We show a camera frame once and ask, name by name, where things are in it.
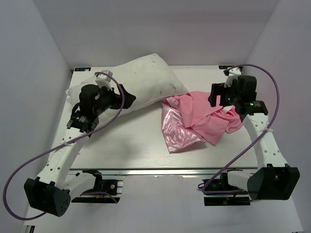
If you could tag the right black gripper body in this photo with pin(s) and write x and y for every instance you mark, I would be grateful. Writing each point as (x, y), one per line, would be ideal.
(232, 96)

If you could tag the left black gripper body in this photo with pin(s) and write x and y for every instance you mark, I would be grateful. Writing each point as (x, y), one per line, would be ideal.
(107, 99)

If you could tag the white pillow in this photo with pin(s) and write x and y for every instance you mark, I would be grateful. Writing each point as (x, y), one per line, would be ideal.
(149, 78)

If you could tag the pink pillowcase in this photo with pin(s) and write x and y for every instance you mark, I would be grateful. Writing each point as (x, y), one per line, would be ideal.
(188, 119)

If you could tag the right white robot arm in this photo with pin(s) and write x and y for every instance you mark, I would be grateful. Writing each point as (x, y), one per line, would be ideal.
(274, 178)

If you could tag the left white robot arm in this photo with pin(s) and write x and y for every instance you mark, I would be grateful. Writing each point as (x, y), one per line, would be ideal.
(49, 191)

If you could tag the right blue corner label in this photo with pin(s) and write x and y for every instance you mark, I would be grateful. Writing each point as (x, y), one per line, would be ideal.
(223, 67)

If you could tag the blue corner label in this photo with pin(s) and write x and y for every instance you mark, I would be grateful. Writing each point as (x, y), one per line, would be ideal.
(82, 69)
(223, 67)

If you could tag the left blue corner label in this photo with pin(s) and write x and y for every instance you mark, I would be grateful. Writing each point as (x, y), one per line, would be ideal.
(82, 69)

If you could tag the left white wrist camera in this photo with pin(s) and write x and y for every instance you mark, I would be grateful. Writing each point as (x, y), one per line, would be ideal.
(103, 78)

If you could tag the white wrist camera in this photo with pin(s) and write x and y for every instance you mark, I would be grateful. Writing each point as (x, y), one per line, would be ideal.
(103, 78)
(232, 74)

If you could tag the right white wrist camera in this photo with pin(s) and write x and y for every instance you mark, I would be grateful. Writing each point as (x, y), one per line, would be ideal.
(232, 74)

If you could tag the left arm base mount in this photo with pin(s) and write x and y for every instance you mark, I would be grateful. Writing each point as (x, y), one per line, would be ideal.
(103, 190)

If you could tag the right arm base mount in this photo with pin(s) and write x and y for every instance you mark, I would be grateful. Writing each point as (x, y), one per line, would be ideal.
(220, 193)

